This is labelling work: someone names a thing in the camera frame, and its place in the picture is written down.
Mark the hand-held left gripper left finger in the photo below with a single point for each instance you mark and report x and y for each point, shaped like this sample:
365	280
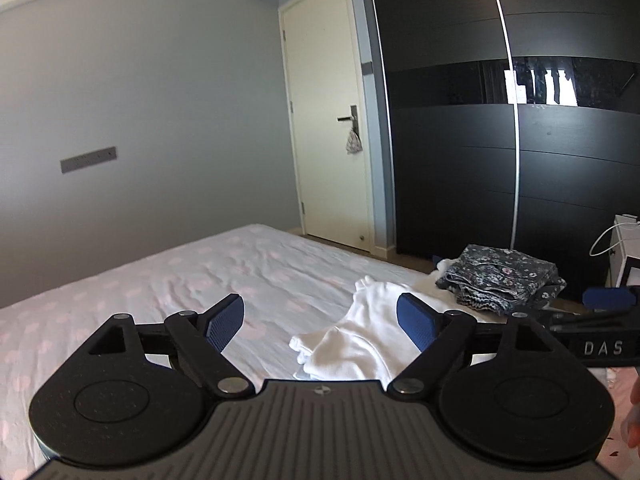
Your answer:
225	322

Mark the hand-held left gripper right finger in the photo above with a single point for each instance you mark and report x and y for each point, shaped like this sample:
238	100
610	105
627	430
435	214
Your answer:
415	322

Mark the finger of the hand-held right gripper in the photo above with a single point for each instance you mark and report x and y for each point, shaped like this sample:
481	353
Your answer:
610	296

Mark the white knit sweater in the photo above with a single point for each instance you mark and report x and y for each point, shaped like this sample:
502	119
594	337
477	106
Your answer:
360	342

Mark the person's right hand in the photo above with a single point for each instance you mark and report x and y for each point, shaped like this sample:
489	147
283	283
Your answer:
634	420

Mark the white box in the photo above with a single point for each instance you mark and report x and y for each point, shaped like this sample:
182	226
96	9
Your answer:
625	255

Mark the bed with pink-dotted sheet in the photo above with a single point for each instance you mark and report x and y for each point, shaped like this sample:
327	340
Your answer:
200	270

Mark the white socks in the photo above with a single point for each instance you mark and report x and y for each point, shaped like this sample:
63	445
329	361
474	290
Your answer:
442	265

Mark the folded dark floral garment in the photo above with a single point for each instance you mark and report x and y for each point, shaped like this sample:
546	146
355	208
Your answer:
495	272

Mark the black sliding wardrobe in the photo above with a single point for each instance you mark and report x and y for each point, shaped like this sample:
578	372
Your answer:
450	170

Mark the small hanging cloth pouch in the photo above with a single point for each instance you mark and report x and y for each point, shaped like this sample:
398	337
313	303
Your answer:
353	142

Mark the cream door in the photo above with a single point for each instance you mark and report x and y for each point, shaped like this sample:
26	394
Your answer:
325	85

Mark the grey wall switch panel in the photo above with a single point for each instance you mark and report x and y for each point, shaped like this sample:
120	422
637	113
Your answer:
88	160

